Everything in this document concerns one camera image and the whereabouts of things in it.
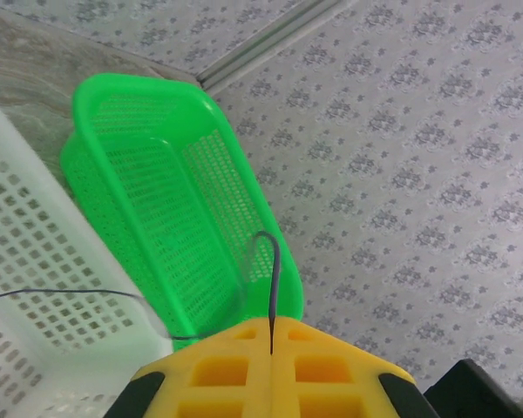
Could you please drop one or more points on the green plastic basket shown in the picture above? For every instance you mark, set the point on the green plastic basket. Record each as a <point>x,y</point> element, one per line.
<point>165,209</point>

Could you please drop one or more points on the white plastic basket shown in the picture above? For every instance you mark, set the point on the white plastic basket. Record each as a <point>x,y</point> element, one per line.
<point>35,244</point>

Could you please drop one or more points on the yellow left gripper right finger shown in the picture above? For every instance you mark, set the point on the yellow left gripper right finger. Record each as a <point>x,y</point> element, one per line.
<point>340,374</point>

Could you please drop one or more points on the aluminium right corner post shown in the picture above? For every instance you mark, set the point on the aluminium right corner post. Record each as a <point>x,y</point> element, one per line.
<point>266,43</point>

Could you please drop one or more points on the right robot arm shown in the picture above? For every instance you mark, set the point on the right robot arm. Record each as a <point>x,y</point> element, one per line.
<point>475,392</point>

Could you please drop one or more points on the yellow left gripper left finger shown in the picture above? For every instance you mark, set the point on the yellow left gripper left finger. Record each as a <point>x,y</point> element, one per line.
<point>218,370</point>

